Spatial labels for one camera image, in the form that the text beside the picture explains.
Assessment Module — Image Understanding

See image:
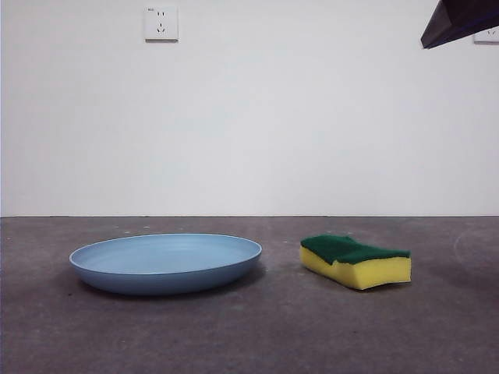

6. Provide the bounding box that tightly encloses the green and yellow sponge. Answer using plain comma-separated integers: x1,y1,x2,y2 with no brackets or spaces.
299,233,412,291

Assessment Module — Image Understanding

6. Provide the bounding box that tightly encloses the light blue round plate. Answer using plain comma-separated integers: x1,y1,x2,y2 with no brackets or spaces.
69,232,263,295

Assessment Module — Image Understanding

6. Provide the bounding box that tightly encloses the white wall socket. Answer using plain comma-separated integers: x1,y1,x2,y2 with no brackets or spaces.
473,27,499,44
144,5,180,43

